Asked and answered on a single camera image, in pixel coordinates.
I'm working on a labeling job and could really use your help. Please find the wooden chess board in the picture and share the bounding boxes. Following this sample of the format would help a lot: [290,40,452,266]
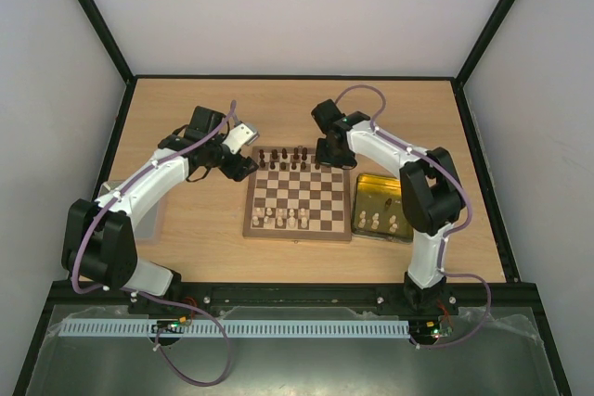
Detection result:
[242,146,352,242]

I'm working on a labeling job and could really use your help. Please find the yellow tin tray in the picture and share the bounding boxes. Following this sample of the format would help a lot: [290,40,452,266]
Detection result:
[351,173,414,244]

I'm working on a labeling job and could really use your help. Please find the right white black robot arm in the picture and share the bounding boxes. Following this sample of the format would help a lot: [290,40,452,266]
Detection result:
[311,99,468,314]

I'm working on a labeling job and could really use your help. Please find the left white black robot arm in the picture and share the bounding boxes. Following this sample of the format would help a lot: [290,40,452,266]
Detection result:
[61,107,259,297]

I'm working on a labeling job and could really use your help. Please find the clear plastic sheet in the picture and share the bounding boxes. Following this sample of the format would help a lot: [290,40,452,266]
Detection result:
[26,305,557,395]

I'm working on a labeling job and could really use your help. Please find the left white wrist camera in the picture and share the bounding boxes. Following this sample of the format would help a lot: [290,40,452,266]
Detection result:
[223,122,260,155]

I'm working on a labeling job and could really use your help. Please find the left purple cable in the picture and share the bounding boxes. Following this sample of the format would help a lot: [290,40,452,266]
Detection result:
[71,99,238,388]

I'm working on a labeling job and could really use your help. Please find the black aluminium frame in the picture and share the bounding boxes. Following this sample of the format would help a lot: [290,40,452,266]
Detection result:
[14,0,571,395]

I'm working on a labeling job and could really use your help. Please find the grey slotted cable duct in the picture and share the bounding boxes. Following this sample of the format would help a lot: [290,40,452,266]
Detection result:
[58,318,409,339]

